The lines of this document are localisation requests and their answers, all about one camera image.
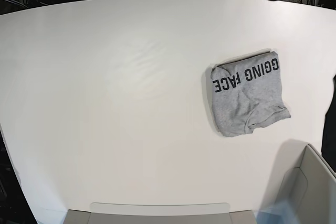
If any blue translucent bag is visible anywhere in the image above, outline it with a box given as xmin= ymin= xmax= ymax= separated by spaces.
xmin=255 ymin=200 xmax=300 ymax=224

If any grey bin front edge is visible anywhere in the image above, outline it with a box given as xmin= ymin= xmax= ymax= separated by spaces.
xmin=64 ymin=202 xmax=257 ymax=223

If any grey T-shirt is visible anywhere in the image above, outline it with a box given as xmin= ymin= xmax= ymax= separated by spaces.
xmin=211 ymin=51 xmax=291 ymax=137

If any grey cardboard box right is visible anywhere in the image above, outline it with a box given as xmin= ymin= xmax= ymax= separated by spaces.
xmin=281 ymin=145 xmax=335 ymax=223

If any dark clothed person at edge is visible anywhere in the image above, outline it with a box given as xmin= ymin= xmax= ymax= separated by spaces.
xmin=321 ymin=77 xmax=336 ymax=172

